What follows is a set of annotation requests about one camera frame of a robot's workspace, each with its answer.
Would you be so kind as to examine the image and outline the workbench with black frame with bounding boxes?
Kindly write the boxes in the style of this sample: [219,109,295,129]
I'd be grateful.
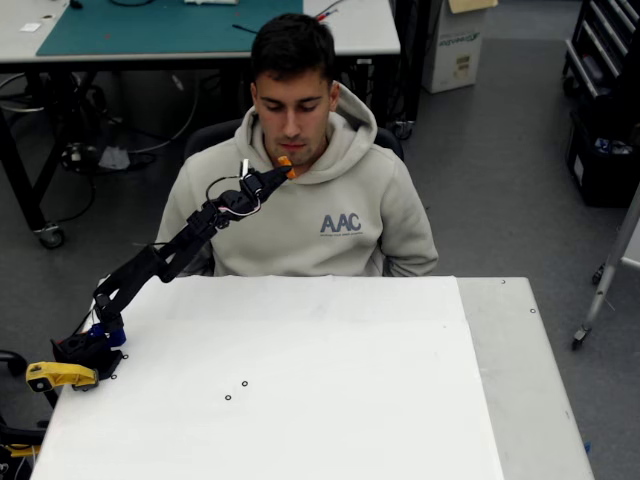
[0,0,403,250]

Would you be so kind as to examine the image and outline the black chair armrest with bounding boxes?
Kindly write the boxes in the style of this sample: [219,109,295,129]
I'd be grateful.
[0,349,29,377]

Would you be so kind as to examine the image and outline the white cardboard box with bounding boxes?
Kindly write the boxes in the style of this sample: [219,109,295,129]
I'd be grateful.
[421,0,489,95]

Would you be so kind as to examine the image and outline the man in beige hoodie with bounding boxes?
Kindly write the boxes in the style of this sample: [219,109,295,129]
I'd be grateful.
[152,13,440,279]

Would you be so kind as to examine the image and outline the black tool cart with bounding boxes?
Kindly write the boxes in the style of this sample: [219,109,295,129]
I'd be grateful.
[562,0,640,99]

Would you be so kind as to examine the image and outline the red white servo wires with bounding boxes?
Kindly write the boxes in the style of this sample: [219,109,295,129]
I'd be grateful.
[219,197,264,218]

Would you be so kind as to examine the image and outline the black office chair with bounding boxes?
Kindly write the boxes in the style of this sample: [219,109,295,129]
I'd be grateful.
[183,118,405,278]

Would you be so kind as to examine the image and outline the green cutting mat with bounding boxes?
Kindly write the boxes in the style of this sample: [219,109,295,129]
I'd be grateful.
[35,0,305,57]

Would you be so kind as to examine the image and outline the black storage bin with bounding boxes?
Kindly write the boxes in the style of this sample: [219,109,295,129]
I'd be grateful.
[566,97,640,209]

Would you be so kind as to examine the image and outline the grey metal stand with casters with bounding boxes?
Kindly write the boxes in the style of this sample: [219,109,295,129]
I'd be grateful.
[572,182,640,351]

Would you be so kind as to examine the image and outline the black power adapter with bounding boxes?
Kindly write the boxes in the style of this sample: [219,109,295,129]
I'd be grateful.
[62,142,99,174]

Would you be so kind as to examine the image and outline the black yellow bar clamp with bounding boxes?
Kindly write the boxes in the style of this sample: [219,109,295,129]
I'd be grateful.
[0,413,47,460]

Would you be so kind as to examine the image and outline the black camera cable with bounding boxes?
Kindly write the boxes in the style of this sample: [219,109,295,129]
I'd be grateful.
[205,173,246,202]

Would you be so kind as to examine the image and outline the white rag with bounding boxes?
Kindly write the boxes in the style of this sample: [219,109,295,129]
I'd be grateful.
[98,145,132,170]

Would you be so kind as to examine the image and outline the red and blue wires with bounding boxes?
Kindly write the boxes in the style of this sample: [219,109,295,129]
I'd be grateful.
[314,0,347,24]

